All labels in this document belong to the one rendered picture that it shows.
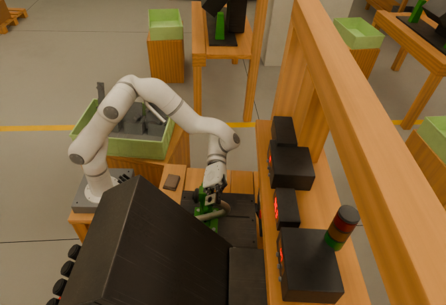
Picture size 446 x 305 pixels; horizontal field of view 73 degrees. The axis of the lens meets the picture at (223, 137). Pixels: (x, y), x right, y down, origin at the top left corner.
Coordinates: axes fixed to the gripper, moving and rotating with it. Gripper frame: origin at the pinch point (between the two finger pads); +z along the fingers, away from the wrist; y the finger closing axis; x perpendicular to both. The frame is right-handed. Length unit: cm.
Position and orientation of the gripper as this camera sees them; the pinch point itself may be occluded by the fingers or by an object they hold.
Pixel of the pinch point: (214, 199)
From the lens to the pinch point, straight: 122.3
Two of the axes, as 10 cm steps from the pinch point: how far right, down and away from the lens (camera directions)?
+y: 7.2, -3.4, -6.1
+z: -0.4, 8.5, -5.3
